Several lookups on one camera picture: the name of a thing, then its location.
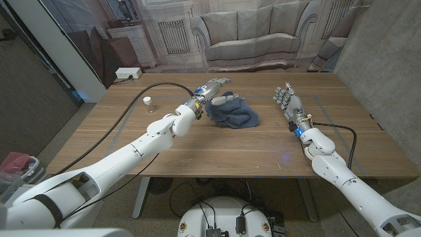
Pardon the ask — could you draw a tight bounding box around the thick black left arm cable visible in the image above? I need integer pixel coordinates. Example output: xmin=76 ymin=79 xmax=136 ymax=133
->
xmin=54 ymin=81 xmax=195 ymax=177

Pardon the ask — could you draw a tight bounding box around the white wall pillar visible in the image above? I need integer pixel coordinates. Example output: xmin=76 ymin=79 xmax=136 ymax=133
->
xmin=6 ymin=0 xmax=108 ymax=103

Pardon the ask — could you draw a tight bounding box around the blue crumpled towel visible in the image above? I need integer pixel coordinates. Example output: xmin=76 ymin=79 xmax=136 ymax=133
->
xmin=204 ymin=91 xmax=260 ymax=130

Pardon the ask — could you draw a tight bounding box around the black adapter box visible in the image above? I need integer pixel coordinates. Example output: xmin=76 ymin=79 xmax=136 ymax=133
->
xmin=235 ymin=215 xmax=247 ymax=236

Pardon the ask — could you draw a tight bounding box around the clear plastic bin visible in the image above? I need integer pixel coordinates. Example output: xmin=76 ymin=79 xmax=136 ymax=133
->
xmin=0 ymin=171 xmax=24 ymax=201

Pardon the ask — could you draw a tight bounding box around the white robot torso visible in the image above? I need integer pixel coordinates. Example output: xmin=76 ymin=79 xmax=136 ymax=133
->
xmin=176 ymin=196 xmax=274 ymax=237

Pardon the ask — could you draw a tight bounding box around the small clear bottle white cap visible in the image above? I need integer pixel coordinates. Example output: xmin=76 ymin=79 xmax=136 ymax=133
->
xmin=142 ymin=95 xmax=157 ymax=115

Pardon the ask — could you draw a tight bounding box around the printed living room backdrop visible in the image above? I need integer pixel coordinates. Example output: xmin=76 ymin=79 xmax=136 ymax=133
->
xmin=39 ymin=0 xmax=372 ymax=90

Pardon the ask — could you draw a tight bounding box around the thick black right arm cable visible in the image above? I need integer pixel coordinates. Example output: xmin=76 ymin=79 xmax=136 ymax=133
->
xmin=311 ymin=122 xmax=358 ymax=171

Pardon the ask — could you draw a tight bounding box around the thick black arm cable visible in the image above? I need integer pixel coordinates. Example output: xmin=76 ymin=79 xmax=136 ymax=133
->
xmin=311 ymin=122 xmax=358 ymax=171
xmin=54 ymin=81 xmax=195 ymax=177

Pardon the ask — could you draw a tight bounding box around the grey metal table leg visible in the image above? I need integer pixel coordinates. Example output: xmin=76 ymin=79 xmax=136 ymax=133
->
xmin=297 ymin=177 xmax=319 ymax=223
xmin=132 ymin=176 xmax=151 ymax=220

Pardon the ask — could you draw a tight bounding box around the red lidded plastic container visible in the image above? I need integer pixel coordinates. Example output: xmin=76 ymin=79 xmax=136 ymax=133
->
xmin=0 ymin=151 xmax=47 ymax=185

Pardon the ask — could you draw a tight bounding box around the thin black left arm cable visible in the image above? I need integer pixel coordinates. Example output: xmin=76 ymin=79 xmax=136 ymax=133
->
xmin=61 ymin=153 xmax=161 ymax=222

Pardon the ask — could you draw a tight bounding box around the white power strip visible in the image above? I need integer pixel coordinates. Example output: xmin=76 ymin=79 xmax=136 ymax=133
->
xmin=114 ymin=66 xmax=143 ymax=80

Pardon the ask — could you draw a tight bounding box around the black round floor fan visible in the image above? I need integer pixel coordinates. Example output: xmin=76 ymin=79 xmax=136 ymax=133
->
xmin=147 ymin=177 xmax=174 ymax=196

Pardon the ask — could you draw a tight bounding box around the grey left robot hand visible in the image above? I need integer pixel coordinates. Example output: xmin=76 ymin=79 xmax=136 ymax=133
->
xmin=184 ymin=77 xmax=241 ymax=120

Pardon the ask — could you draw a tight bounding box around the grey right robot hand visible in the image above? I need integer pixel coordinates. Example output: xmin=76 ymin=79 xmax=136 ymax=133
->
xmin=272 ymin=82 xmax=313 ymax=134

